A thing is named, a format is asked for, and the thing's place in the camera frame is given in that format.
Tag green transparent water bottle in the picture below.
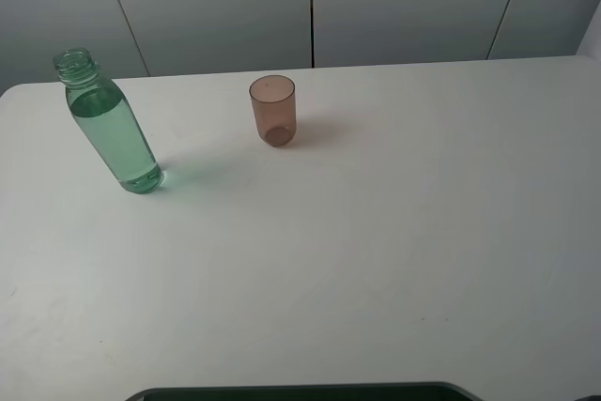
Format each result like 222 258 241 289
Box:
53 48 163 194

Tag pink translucent plastic cup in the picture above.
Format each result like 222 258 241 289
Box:
249 74 297 147

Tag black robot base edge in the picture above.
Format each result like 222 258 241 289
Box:
130 382 477 401

